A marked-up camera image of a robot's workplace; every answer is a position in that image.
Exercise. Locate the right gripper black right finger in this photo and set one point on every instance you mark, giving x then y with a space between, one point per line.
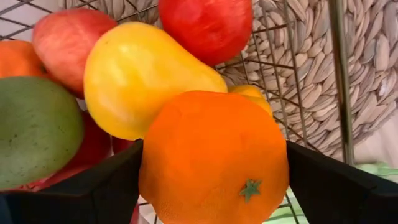
342 196

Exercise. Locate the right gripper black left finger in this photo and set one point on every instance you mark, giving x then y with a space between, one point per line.
87 199

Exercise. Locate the red apple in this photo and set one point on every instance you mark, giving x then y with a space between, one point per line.
93 146
208 28

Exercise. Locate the green pear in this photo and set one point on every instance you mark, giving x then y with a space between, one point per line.
34 130

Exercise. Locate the yellow lemon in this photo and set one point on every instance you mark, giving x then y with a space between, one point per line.
136 81

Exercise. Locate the orange fruit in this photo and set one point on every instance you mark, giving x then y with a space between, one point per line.
18 59
211 149

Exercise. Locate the yellow bell pepper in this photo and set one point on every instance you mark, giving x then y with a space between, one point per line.
252 93

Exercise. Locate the peach apple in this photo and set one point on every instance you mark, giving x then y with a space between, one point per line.
68 43

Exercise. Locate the round woven placemat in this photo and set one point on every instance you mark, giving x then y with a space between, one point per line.
373 46

